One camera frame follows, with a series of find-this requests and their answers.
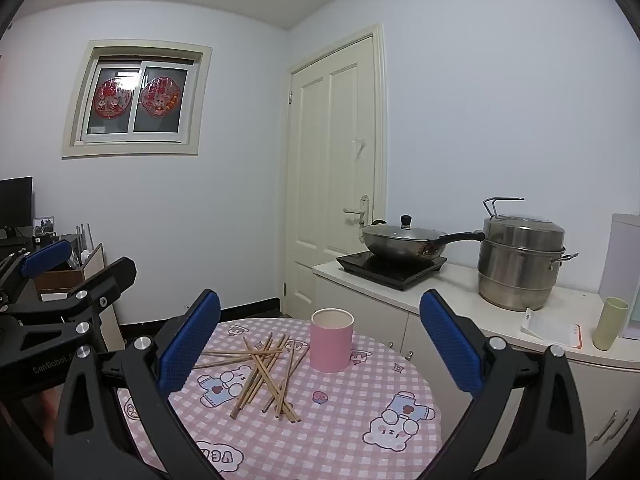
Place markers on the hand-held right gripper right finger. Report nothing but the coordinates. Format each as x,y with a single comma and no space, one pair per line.
450,345

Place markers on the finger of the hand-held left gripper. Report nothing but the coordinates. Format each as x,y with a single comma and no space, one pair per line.
45,257
117,275

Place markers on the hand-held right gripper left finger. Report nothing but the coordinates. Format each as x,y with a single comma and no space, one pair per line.
192,342

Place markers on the bunch of wooden chopsticks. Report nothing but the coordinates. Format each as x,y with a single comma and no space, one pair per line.
257,367

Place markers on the pink cup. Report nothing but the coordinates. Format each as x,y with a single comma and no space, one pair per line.
331,345

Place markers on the cardboard box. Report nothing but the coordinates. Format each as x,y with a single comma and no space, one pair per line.
92,265

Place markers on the dark desk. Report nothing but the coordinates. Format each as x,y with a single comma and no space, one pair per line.
70,239

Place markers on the white counter cabinet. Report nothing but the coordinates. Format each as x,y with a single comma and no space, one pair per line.
450,282

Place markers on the black monitor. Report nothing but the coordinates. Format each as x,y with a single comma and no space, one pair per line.
15,200

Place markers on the black induction cooker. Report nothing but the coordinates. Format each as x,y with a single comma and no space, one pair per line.
395,270

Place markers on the white paper pad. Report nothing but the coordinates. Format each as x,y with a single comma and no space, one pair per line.
547,327

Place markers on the steel steamer pot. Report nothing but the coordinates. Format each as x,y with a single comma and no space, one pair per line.
520,270

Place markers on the glass wok lid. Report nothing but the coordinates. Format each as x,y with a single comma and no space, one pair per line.
400,231

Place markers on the pink checked cartoon tablecloth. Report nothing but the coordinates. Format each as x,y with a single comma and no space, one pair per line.
340,425

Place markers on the green cup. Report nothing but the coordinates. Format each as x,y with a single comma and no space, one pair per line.
609,325

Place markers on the cream framed window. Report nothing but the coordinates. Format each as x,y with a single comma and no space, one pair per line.
160,120

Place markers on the red round window decal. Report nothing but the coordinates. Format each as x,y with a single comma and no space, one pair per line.
160,96
114,98

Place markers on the white box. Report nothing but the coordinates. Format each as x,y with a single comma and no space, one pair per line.
620,260

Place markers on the cream panel door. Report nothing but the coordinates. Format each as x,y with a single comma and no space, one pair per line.
345,135

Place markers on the small photo frame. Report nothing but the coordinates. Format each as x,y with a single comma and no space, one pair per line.
43,226

